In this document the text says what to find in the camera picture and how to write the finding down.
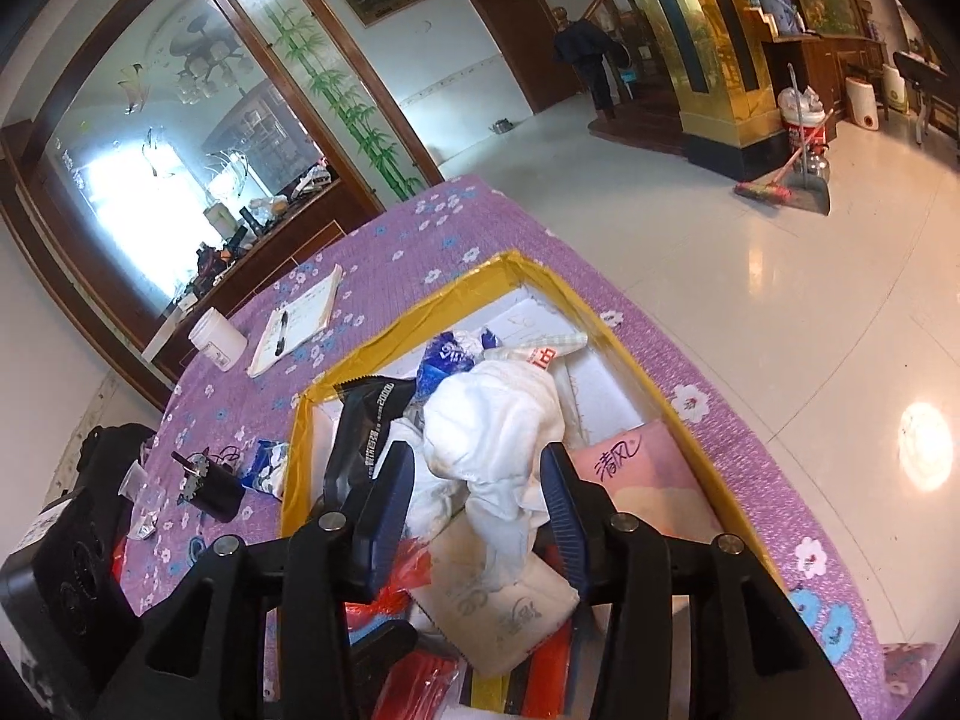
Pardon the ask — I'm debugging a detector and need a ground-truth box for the blue white packet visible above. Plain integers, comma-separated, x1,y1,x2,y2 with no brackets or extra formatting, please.
416,331,500,398

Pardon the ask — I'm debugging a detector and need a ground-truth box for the broom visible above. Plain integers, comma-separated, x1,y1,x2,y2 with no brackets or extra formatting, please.
733,109,835,205

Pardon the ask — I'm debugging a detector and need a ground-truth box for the dark wooden table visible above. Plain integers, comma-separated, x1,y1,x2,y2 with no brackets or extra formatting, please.
892,51,960,147

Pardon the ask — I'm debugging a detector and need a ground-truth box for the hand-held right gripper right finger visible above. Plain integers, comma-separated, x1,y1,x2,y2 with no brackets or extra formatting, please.
540,441,863,720

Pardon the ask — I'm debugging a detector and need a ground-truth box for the wooden staircase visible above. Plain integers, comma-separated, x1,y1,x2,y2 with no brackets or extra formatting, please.
585,0,683,128

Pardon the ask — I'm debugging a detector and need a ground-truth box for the wooden sideboard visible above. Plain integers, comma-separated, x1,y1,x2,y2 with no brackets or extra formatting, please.
142,165,387,391

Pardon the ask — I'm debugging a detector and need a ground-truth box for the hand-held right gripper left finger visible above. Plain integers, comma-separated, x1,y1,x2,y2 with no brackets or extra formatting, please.
97,439,417,720

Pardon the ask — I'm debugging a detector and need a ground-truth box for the golden pillar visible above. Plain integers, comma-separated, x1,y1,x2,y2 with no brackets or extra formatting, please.
607,0,796,170

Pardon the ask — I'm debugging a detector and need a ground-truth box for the white red bucket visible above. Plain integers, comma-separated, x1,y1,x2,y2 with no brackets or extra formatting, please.
778,86,833,158

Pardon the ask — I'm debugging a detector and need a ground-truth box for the clutter of tools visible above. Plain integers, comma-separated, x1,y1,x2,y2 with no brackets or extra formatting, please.
169,157,335,308

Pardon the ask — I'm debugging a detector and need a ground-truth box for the yellow taped box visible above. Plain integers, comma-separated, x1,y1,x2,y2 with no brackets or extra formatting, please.
279,247,788,720

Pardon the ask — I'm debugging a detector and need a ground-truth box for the wooden door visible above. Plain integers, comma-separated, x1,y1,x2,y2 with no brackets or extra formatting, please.
463,0,590,115

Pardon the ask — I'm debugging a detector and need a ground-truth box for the black packet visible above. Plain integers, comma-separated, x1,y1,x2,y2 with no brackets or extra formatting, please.
322,373,428,511

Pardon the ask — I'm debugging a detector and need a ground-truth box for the purple floral tablecloth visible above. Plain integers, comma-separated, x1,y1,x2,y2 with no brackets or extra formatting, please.
112,172,901,720

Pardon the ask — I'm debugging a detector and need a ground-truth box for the floral cushion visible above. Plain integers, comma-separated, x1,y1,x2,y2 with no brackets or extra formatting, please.
881,641,947,702

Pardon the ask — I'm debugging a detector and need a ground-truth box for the white barrel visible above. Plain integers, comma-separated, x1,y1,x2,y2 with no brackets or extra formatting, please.
881,64,910,115
846,76,880,128

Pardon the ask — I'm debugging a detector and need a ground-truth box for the blue tissue pack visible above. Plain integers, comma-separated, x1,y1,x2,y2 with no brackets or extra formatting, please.
238,439,292,500

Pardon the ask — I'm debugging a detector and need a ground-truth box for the person in dark clothes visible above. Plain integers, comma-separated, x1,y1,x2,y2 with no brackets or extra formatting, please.
553,9,623,117

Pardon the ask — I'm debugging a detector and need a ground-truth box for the beige tissue pack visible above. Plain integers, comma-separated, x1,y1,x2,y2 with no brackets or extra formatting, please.
409,514,582,680

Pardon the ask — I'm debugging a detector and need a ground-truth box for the bamboo painted glass panel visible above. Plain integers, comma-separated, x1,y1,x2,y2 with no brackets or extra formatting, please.
172,0,443,203

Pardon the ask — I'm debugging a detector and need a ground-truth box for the white plastic jar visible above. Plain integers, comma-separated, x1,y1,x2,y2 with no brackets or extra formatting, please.
187,307,248,372

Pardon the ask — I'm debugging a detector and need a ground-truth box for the pink tissue pack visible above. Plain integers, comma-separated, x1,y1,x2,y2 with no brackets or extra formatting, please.
566,420,725,541

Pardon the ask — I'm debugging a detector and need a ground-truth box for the white notebook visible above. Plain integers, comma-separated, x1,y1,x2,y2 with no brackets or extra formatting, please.
247,264,344,380

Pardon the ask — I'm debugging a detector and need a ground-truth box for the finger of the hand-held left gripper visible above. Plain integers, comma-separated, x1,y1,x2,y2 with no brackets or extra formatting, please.
349,619,421,691

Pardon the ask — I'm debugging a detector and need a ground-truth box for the wooden cabinet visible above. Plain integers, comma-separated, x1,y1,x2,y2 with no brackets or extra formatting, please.
720,0,893,125

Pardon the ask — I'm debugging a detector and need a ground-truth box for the blue plastic bag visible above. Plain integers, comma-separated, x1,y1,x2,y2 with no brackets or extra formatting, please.
754,0,803,35

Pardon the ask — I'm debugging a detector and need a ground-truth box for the black cylindrical motor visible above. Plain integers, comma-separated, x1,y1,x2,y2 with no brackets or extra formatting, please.
171,451,247,522

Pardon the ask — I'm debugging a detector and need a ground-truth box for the colourful sponge pack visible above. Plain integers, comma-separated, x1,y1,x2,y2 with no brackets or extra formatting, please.
343,538,460,720
457,600,597,720

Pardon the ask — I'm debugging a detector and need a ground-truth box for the white red label packet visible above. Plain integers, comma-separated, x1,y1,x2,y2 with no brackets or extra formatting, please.
491,328,593,376

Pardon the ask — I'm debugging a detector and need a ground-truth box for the white towel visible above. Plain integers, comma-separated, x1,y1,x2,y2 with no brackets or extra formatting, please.
390,358,567,593

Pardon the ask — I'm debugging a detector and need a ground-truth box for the clear plastic cup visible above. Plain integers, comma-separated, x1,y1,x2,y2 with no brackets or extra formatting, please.
118,460,167,518

